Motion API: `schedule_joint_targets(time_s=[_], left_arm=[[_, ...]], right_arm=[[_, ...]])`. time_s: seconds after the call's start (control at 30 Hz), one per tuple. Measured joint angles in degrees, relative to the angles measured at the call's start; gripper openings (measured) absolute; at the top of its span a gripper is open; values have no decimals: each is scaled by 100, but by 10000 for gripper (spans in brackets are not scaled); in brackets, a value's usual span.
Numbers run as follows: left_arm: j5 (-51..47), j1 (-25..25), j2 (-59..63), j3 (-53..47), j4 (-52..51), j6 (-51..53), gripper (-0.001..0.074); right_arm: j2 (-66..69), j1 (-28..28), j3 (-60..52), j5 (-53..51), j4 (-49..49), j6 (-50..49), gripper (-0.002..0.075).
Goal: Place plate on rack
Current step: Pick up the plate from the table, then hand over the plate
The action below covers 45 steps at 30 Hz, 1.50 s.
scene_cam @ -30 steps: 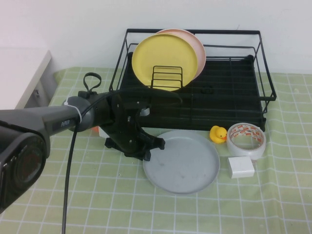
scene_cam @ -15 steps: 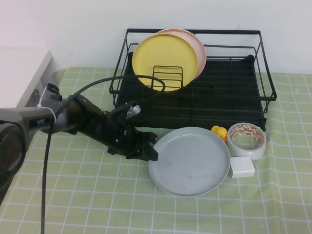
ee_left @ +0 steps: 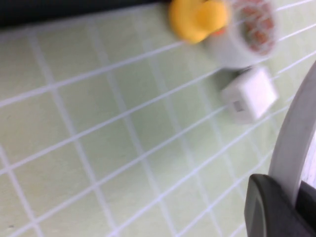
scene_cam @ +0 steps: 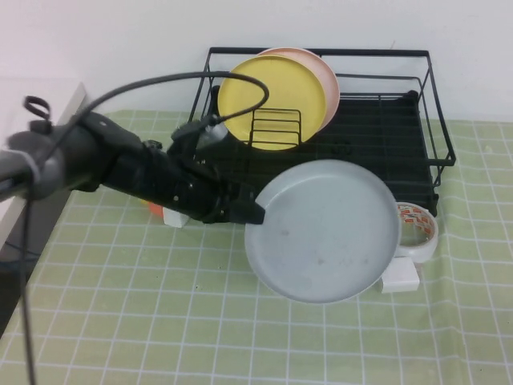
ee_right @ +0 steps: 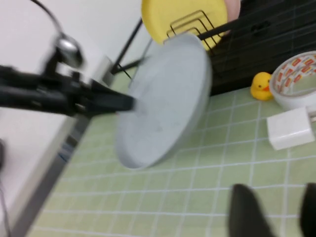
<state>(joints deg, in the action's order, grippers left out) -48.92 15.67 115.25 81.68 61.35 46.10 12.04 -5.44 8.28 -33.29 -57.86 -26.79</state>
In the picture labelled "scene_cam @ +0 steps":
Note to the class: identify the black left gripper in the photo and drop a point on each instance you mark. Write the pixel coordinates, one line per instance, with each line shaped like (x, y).
(196, 188)

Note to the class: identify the grey plate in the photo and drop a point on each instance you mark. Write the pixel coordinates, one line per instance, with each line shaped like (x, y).
(328, 236)

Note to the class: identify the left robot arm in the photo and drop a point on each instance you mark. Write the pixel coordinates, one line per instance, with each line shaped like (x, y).
(80, 160)

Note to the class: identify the yellow plate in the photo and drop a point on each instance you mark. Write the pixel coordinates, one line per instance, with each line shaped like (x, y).
(280, 88)

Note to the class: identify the pink plate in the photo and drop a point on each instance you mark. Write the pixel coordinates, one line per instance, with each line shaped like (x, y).
(328, 80)

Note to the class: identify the white cube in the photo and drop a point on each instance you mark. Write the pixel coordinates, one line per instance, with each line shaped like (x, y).
(174, 220)

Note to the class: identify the orange cube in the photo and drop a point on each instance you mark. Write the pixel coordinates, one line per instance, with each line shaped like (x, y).
(154, 209)

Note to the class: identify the black plastic drip tray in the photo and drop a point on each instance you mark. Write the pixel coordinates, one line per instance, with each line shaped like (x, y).
(372, 132)

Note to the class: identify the green checked tablecloth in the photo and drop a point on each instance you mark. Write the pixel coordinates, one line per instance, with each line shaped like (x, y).
(120, 301)

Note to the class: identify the white rectangular box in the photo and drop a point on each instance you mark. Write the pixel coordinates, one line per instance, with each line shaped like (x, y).
(402, 278)

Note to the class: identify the white tape roll red print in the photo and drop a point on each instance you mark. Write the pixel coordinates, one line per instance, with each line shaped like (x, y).
(421, 248)

